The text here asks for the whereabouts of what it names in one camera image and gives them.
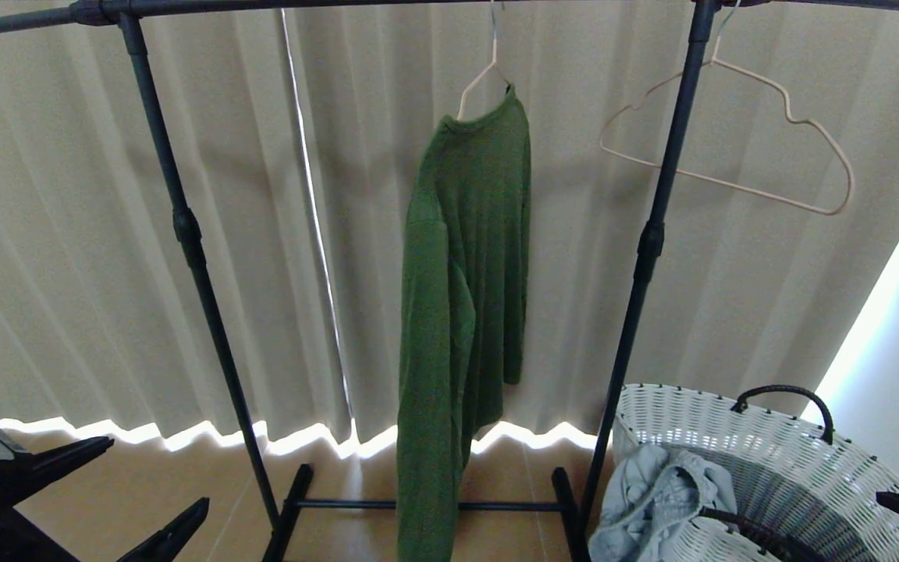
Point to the pale grey garment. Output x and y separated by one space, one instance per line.
652 499

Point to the green printed t-shirt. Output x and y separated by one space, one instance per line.
457 273

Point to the pink clothes hanger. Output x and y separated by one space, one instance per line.
808 123
493 47

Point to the white laundry basket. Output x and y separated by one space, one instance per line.
808 476

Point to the black clothes rack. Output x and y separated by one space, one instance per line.
192 242

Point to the beige curtain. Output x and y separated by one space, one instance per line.
67 234

